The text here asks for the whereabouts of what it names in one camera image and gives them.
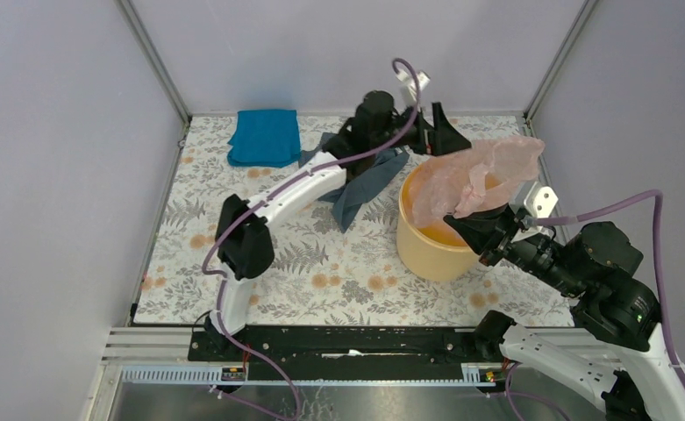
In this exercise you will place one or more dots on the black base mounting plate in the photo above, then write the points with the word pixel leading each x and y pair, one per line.
pixel 281 346

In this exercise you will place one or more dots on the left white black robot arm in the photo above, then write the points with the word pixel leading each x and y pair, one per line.
pixel 349 169

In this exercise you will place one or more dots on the aluminium corner post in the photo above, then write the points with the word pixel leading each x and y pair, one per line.
pixel 153 58
pixel 574 32

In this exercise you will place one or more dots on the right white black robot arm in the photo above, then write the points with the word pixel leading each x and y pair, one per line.
pixel 596 269

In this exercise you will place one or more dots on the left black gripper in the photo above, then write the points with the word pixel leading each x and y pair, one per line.
pixel 438 139

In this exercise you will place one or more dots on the right aluminium corner post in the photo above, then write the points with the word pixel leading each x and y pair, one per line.
pixel 574 32

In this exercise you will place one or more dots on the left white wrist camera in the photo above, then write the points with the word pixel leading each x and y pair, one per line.
pixel 411 88

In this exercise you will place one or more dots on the grey crumpled shirt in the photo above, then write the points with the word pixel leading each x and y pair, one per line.
pixel 347 200

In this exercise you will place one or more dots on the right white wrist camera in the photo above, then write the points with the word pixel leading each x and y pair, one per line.
pixel 533 200

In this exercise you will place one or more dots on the pink plastic trash bag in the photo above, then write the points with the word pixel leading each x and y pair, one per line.
pixel 481 178

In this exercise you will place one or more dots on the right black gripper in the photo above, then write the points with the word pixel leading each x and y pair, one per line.
pixel 492 230

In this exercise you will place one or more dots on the folded blue cloth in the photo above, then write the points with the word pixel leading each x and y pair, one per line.
pixel 265 138

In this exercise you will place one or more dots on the left aluminium corner post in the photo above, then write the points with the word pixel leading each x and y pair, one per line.
pixel 153 58

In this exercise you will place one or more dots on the yellow round trash bin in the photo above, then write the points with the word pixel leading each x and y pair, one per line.
pixel 435 253

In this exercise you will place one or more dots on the perforated metal cable rail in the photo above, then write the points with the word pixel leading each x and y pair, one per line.
pixel 337 373

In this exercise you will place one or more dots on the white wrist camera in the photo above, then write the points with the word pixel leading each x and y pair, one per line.
pixel 411 88
pixel 533 200

